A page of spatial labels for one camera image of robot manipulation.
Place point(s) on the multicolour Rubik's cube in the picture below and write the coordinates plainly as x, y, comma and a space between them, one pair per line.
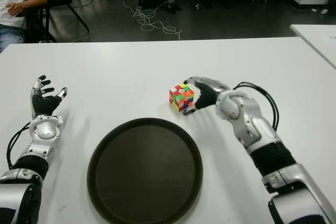
181, 98

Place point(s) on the right silver black robot arm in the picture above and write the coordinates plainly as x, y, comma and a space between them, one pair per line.
260, 129

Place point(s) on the white neighbouring table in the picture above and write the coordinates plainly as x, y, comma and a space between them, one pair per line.
320, 37

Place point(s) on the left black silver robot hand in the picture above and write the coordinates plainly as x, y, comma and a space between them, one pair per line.
43, 103

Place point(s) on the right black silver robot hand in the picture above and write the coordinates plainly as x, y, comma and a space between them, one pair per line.
207, 95

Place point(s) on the small white floor scrap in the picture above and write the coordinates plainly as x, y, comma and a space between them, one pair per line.
324, 11

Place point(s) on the left silver black robot arm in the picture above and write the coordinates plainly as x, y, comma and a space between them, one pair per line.
44, 129

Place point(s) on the dark brown round plate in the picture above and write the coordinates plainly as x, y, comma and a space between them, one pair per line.
144, 171

